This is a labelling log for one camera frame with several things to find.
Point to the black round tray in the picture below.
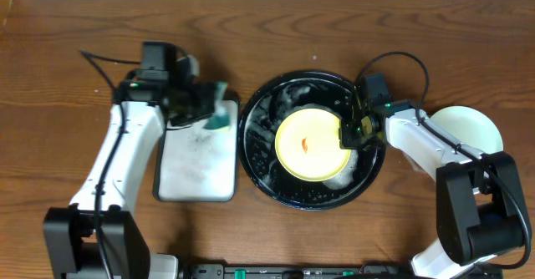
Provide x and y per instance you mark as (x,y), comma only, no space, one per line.
(258,125)

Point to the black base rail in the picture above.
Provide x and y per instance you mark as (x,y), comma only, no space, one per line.
(369,270)

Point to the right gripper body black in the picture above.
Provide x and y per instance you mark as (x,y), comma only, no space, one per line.
(354,135)

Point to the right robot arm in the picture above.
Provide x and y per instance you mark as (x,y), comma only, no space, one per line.
(480,210)

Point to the green yellow sponge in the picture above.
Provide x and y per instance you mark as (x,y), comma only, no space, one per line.
(220,119)

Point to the green plate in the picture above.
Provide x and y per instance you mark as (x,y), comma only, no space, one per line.
(471,127)

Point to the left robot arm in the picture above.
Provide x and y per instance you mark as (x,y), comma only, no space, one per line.
(96,235)

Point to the black rectangular soap tray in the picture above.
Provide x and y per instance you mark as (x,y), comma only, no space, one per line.
(196,164)

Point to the yellow plate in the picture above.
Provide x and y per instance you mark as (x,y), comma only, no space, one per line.
(307,145)

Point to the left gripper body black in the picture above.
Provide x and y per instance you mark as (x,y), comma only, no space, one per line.
(194,104)

